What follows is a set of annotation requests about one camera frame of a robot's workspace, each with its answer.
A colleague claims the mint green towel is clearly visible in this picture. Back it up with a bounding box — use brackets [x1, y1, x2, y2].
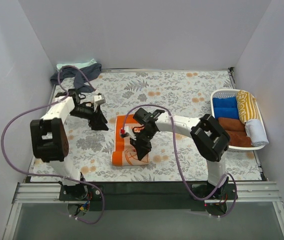
[56, 59, 97, 71]

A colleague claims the dark grey towel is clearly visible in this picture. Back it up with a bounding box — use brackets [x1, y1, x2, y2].
[50, 63, 102, 93]

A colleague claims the white plastic basket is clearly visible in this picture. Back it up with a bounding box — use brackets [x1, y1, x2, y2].
[210, 89, 269, 151]

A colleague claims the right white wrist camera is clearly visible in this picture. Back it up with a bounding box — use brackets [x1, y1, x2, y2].
[120, 126, 144, 140]

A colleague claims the brown rolled towel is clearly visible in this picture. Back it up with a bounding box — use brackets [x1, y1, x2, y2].
[226, 130, 252, 148]
[218, 117, 245, 132]

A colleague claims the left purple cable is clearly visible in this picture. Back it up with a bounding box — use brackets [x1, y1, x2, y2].
[1, 65, 105, 225]

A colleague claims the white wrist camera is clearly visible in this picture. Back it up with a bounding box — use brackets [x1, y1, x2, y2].
[120, 126, 144, 140]
[94, 93, 106, 107]

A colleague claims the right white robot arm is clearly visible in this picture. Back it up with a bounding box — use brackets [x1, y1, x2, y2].
[120, 105, 230, 201]

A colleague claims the aluminium frame rail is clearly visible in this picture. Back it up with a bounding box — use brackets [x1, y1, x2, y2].
[14, 181, 282, 203]

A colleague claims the light blue rolled towel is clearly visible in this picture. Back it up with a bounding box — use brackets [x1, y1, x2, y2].
[245, 119, 269, 147]

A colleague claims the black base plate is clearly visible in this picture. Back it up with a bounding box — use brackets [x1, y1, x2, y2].
[59, 181, 237, 212]

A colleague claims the yellow patterned rolled towel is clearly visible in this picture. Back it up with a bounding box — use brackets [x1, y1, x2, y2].
[236, 90, 260, 124]

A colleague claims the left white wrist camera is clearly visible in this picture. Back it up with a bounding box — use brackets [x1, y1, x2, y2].
[94, 93, 106, 107]

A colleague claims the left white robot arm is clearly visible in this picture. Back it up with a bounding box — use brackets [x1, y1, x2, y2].
[30, 88, 109, 200]

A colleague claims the orange peach printed towel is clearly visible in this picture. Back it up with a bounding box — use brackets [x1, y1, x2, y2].
[111, 115, 150, 167]

